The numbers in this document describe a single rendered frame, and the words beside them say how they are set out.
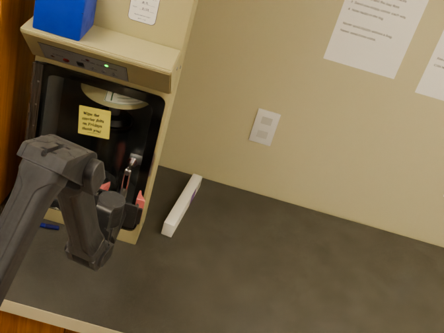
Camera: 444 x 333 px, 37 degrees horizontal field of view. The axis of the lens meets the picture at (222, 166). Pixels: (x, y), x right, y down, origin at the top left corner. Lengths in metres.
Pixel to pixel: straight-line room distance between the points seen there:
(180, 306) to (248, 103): 0.66
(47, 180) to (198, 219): 0.98
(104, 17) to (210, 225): 0.71
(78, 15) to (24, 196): 0.50
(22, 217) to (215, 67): 1.07
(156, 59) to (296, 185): 0.86
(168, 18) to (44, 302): 0.70
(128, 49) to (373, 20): 0.75
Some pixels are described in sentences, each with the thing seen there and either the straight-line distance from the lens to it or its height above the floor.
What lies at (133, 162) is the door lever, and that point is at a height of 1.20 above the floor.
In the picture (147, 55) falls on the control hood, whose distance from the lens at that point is 1.39.
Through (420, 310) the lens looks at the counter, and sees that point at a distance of 1.93.
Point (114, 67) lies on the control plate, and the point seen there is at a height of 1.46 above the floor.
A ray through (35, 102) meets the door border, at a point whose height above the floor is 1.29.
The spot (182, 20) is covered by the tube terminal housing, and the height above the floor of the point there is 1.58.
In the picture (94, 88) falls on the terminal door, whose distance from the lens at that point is 1.53.
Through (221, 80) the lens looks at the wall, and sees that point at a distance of 1.94.
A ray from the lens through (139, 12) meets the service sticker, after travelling 1.45.
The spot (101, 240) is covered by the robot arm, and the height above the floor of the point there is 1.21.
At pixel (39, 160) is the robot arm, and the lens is 0.98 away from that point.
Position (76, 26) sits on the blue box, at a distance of 1.38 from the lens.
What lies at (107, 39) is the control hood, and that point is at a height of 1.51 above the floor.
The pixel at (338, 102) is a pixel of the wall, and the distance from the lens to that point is 1.95.
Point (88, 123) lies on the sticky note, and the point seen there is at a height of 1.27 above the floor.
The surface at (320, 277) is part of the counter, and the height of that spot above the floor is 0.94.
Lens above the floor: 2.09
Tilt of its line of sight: 32 degrees down
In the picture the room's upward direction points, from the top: 17 degrees clockwise
